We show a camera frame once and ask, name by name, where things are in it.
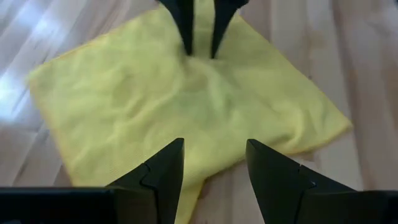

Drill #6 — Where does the yellow microfiber towel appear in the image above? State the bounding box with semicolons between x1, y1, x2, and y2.
27;0;354;224

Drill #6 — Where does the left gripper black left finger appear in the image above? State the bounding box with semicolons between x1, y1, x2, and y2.
106;138;186;224

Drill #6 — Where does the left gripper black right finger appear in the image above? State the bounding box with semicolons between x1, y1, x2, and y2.
245;138;358;224

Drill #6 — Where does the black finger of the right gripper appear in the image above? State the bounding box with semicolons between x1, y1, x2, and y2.
157;0;195;57
211;0;250;60

